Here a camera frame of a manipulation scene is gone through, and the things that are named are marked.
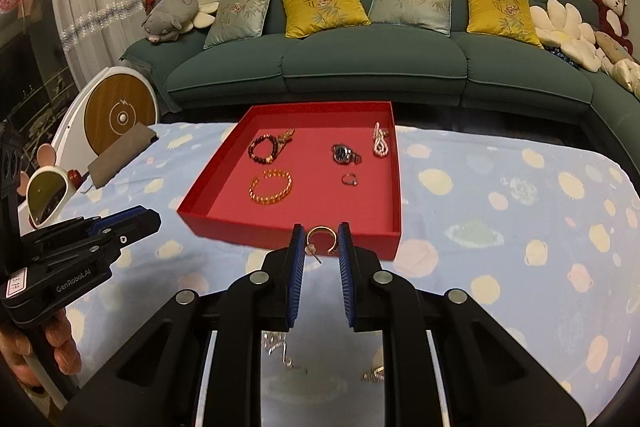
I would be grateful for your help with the beige small cushion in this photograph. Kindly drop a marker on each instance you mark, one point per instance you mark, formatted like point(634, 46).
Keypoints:
point(611, 48)

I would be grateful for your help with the crystal hoop earring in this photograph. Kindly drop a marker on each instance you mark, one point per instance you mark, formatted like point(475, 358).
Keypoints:
point(374, 375)

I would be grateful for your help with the grey embroidered cushion left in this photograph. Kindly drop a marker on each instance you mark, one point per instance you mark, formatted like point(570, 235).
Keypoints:
point(237, 20)

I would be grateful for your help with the grey pig plush toy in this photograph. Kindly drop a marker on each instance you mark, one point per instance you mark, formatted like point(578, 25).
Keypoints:
point(169, 20)

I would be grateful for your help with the silver dangling earring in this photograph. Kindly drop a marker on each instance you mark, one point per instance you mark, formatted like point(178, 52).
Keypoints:
point(276, 341)

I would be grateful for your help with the gold hoop earring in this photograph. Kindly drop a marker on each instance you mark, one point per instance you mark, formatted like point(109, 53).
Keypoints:
point(321, 241)

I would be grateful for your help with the silver wrist watch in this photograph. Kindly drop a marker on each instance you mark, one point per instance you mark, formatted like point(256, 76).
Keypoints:
point(344, 155)

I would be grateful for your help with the gold chain bangle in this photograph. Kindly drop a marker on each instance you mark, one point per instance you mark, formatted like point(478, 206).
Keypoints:
point(270, 187)

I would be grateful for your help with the red shallow cardboard box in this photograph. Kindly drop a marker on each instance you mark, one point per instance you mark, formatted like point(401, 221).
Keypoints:
point(366, 196)

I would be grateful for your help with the white mouse-ear mirror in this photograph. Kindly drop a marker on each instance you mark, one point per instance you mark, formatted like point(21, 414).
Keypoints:
point(47, 190)

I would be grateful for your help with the red monkey plush toy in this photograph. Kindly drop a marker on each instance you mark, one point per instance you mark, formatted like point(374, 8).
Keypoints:
point(611, 21)

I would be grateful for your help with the gold wrist watch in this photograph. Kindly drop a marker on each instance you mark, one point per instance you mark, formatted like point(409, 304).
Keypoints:
point(283, 139)

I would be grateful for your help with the cream satin blanket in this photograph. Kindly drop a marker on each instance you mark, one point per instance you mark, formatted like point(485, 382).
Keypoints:
point(627, 74)

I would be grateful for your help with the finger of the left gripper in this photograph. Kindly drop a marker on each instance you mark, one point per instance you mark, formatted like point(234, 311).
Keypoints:
point(131, 230)
point(116, 218)

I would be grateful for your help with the yellow embroidered cushion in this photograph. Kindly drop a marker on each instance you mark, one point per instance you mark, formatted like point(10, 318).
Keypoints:
point(502, 18)
point(304, 18)

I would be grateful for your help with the white wood round appliance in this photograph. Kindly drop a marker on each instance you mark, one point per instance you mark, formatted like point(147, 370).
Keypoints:
point(110, 105)

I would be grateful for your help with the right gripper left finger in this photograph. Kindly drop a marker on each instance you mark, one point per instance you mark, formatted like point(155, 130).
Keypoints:
point(197, 360)

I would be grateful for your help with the yellow embroidered cushion left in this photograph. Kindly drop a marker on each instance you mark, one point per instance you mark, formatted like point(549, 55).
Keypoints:
point(304, 18)

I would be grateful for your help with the yellow embroidered cushion right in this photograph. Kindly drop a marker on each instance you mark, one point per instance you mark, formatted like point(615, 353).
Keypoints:
point(502, 18)

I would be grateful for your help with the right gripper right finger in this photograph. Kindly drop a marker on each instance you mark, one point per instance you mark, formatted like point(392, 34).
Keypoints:
point(446, 360)

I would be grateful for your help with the white flower shaped cushion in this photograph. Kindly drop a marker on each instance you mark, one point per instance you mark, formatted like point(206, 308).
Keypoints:
point(560, 27)

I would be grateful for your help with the person's left hand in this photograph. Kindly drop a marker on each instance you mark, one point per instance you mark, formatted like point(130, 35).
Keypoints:
point(15, 347)

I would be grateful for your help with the green sectional sofa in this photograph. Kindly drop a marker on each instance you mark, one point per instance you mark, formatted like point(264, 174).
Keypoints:
point(401, 64)

